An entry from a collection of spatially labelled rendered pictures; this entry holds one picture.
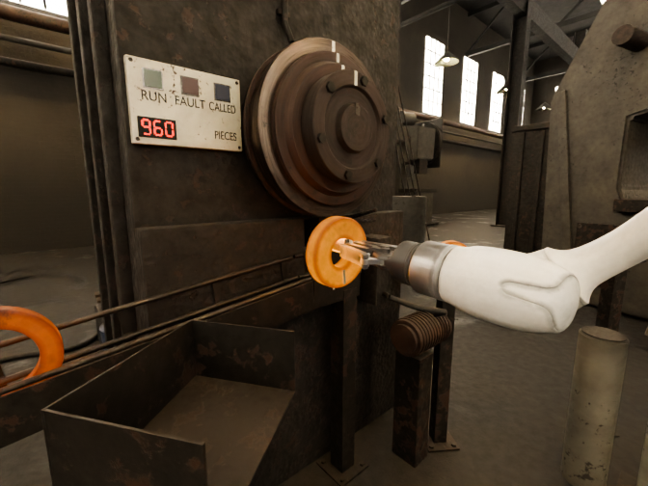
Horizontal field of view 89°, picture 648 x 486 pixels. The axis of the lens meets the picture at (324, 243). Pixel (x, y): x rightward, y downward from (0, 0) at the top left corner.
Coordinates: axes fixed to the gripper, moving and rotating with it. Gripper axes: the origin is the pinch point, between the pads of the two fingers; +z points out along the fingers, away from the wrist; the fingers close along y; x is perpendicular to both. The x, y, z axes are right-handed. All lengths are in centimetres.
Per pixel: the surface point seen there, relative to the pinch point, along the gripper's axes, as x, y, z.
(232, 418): -23.6, -28.2, -7.1
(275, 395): -23.1, -20.4, -7.1
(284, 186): 11.3, -0.1, 20.4
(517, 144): 62, 429, 122
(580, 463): -73, 74, -38
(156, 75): 35, -25, 34
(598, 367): -40, 74, -37
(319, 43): 48, 12, 22
